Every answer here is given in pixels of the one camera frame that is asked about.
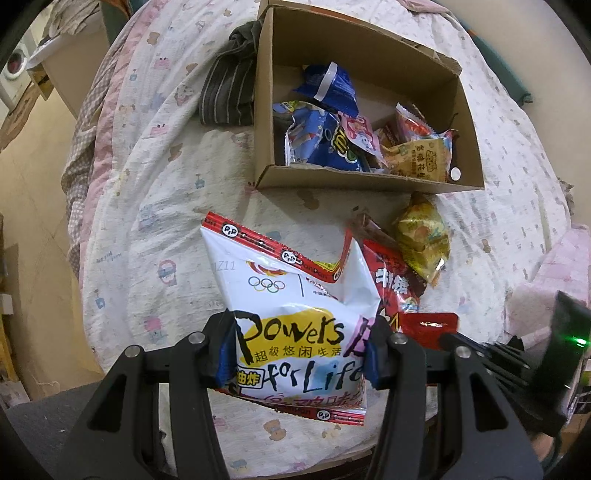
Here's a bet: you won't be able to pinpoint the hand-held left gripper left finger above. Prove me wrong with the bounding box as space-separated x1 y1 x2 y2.
55 310 241 480

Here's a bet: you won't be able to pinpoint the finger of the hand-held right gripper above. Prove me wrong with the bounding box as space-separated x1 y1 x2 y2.
438 332 509 358

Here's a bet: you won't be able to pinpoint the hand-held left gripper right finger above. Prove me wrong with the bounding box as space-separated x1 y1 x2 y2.
362 316 543 480

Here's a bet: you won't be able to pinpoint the white snack packet red edges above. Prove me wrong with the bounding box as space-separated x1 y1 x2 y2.
200 211 382 428

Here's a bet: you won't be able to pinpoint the peach snack packet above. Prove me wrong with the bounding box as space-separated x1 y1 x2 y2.
381 131 458 182

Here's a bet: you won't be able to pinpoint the blue and silver snack packet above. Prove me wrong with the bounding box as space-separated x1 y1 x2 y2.
272 100 375 172

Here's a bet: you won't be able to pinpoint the dark blue white snack packet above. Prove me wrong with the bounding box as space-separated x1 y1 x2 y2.
295 62 360 117

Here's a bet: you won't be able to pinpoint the cardboard box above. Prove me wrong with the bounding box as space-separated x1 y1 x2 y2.
254 0 485 195

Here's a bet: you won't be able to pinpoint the dark red snack packet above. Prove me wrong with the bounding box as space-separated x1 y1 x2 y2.
360 226 428 326

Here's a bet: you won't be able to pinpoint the yellow snack packet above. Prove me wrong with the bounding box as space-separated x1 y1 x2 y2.
392 191 452 288

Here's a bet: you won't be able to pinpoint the brown snack packet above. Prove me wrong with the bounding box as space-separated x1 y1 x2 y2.
348 213 398 243

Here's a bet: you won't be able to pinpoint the white printed blanket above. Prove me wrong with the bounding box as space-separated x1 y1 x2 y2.
60 0 578 480

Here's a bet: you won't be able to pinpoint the red and white snack packet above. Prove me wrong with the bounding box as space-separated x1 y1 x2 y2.
394 104 444 139

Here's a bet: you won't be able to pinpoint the small pink white snack packet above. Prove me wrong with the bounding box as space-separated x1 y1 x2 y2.
341 113 385 160

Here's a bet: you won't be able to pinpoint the dark striped cloth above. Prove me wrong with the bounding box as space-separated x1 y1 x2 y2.
198 21 263 126

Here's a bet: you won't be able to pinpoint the teal cloth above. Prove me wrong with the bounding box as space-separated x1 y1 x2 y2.
466 28 533 104

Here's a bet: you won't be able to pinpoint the beige cabinet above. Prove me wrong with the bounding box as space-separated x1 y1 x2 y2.
28 28 112 118

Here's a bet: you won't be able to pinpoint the dark green cushion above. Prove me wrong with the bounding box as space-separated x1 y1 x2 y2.
102 0 134 33

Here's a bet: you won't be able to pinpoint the white washing machine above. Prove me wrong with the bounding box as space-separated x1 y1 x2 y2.
0 34 35 112

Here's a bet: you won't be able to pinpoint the pile of clothes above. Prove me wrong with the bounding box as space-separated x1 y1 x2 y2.
46 0 102 35

